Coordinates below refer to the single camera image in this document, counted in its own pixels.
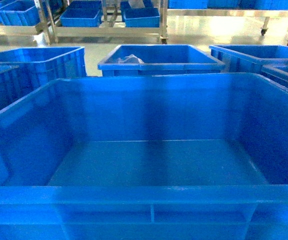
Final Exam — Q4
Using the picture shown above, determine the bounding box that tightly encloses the blue crate rack left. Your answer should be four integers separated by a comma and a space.
0, 0, 40, 27

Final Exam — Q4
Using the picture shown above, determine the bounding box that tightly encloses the blue crate far left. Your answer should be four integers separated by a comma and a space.
0, 46, 87, 90

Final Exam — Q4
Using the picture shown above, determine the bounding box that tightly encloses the metal cart with casters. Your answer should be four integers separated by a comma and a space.
165, 0, 288, 45

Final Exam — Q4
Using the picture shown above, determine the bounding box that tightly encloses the blue crate with plastic bag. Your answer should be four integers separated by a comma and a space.
97, 44, 225, 77

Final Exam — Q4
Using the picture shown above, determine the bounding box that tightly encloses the small blue crate on rack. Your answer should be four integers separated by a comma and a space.
123, 7, 160, 28

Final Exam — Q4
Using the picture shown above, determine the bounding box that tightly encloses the large blue plastic crate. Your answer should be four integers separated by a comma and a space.
0, 73, 288, 240

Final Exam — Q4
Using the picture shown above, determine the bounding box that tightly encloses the clear plastic bag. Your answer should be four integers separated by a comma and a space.
108, 54, 145, 64

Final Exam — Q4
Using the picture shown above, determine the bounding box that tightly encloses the blue crate far right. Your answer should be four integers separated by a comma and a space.
209, 45, 288, 74

